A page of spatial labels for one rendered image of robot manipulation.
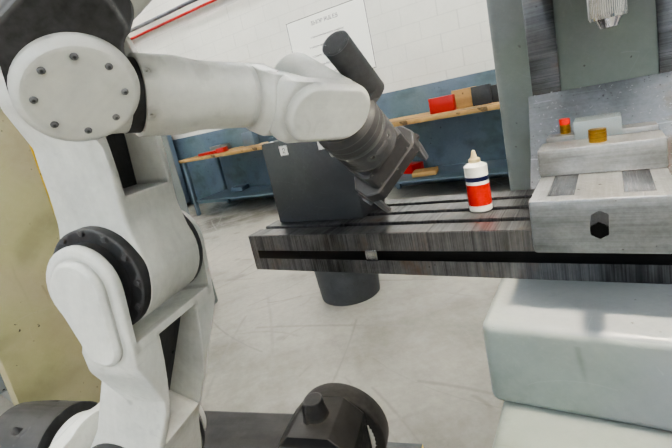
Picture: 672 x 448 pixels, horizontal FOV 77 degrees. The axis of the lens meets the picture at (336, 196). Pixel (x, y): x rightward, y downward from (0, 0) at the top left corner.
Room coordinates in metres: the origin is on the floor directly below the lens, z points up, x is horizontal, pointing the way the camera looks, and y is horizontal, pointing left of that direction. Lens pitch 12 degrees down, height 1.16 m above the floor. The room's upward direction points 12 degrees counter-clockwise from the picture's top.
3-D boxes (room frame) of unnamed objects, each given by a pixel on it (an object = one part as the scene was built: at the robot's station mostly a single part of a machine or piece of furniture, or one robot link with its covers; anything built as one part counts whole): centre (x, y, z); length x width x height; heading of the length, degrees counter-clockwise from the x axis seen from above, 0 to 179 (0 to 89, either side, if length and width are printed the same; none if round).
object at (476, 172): (0.73, -0.25, 0.99); 0.04 x 0.04 x 0.11
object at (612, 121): (0.63, -0.41, 1.04); 0.06 x 0.05 x 0.06; 55
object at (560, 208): (0.60, -0.39, 0.99); 0.35 x 0.15 x 0.11; 145
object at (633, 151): (0.58, -0.38, 1.02); 0.15 x 0.06 x 0.04; 55
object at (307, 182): (0.95, 0.02, 1.03); 0.22 x 0.12 x 0.20; 58
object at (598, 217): (0.44, -0.28, 0.98); 0.04 x 0.02 x 0.02; 145
